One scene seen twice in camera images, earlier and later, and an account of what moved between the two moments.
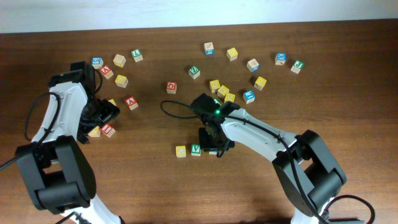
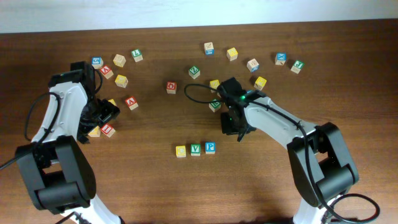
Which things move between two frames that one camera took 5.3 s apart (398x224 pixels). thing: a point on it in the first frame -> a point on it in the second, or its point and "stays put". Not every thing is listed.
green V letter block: (196, 150) stays put
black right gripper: (209, 142) -> (231, 123)
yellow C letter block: (180, 151) stays put
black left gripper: (106, 112) stays put
